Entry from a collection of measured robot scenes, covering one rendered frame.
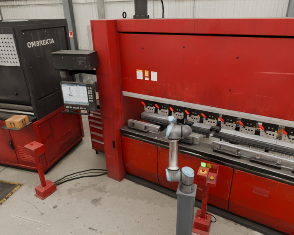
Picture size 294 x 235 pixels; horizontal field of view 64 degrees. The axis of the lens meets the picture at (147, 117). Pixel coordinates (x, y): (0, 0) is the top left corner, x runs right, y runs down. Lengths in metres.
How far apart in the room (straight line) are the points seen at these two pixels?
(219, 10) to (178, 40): 4.30
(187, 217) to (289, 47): 1.83
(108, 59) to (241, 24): 1.51
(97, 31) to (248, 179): 2.40
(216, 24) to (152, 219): 2.35
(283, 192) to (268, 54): 1.39
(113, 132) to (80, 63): 1.02
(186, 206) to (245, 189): 0.78
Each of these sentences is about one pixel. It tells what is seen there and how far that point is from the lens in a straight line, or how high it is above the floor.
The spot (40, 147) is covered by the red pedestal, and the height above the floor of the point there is 0.79.
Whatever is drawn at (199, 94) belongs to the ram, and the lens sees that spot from 2.68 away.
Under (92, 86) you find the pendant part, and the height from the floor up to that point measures 1.57.
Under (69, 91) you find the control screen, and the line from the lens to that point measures 3.12.
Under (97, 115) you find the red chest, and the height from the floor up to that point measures 0.83.
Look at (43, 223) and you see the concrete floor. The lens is 3.45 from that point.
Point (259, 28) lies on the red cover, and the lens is 2.42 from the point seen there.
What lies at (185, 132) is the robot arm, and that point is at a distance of 2.19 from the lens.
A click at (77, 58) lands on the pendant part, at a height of 1.89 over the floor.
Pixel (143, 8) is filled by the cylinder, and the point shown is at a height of 2.41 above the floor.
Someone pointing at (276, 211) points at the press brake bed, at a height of 0.39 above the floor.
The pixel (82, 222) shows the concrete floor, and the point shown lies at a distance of 3.30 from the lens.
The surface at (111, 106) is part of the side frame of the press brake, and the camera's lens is 3.14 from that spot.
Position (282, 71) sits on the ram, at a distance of 2.47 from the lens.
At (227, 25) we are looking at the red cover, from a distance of 2.47.
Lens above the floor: 2.37
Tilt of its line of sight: 24 degrees down
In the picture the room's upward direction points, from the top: 1 degrees counter-clockwise
